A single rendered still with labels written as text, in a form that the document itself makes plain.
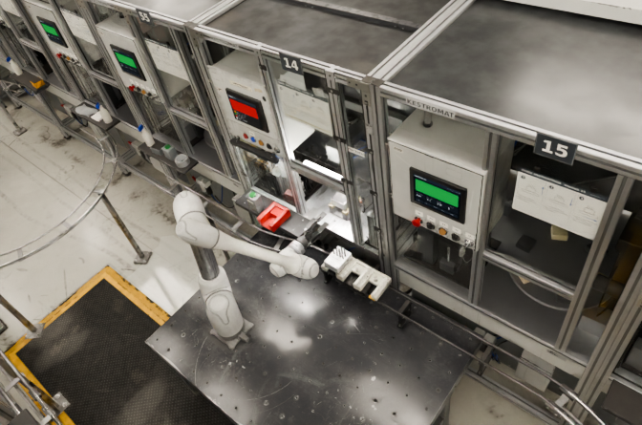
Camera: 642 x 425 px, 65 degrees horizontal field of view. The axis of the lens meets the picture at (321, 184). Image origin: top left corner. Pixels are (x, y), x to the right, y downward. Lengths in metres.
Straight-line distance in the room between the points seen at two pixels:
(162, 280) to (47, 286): 0.99
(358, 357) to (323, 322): 0.28
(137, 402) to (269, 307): 1.23
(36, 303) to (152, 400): 1.44
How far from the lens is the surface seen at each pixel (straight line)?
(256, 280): 3.10
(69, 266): 4.78
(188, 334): 3.04
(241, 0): 2.84
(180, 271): 4.24
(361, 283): 2.72
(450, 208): 2.10
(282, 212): 3.00
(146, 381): 3.82
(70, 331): 4.34
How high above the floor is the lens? 3.14
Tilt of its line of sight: 44 degrees down
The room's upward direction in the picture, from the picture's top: 12 degrees counter-clockwise
